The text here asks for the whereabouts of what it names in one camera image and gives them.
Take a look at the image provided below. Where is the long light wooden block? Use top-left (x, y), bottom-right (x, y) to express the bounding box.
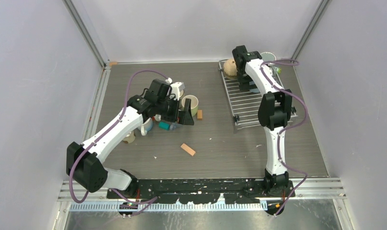
top-left (180, 143), bottom-right (196, 156)

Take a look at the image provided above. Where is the small grey blue mug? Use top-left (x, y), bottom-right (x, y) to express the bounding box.
top-left (169, 123), bottom-right (183, 130)

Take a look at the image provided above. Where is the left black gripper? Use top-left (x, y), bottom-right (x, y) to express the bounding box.
top-left (157, 96), bottom-right (194, 125)

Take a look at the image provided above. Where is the white fluted bowl cup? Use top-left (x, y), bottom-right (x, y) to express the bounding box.
top-left (179, 90), bottom-right (184, 99)

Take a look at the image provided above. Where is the light green mug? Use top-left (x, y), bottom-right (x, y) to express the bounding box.
top-left (181, 95), bottom-right (199, 116)

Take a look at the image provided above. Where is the wire dish rack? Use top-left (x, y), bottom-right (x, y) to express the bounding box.
top-left (218, 59), bottom-right (284, 133)

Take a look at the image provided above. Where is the grey patterned mug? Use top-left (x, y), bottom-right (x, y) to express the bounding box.
top-left (260, 52), bottom-right (277, 66)

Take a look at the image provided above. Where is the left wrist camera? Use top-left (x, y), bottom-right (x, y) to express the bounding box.
top-left (165, 78), bottom-right (185, 100)

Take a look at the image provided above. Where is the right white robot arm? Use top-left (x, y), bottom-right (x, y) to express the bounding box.
top-left (232, 45), bottom-right (292, 197)

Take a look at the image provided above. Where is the teal block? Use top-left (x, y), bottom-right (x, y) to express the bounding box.
top-left (159, 122), bottom-right (170, 130)

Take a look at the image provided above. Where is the blue white gradient mug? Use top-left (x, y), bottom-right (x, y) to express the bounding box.
top-left (138, 118), bottom-right (153, 136)

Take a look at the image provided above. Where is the small brown wooden block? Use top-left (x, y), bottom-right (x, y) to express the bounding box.
top-left (197, 110), bottom-right (203, 120)

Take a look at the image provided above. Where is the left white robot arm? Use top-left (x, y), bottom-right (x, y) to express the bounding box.
top-left (66, 79), bottom-right (194, 198)

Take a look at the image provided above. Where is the beige brown cup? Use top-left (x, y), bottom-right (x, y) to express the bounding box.
top-left (122, 131), bottom-right (136, 144)

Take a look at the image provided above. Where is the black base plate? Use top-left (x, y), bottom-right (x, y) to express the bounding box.
top-left (107, 178), bottom-right (295, 204)

